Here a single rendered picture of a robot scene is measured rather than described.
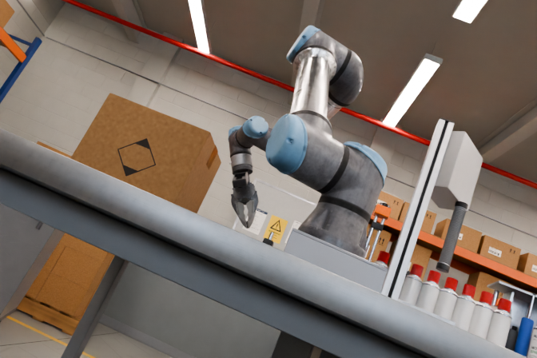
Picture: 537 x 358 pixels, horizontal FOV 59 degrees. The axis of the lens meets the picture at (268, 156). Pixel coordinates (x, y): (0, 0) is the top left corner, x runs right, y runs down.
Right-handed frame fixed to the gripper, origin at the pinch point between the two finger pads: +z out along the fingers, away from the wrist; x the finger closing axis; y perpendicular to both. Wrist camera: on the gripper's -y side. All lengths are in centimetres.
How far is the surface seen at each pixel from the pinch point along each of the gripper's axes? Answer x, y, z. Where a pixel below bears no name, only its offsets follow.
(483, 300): -67, -1, 33
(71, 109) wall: 258, 382, -287
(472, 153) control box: -72, -11, -9
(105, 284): 80, 76, 0
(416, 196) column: -51, -17, 3
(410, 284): -47, -2, 26
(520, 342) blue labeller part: -75, 4, 45
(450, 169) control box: -62, -18, -3
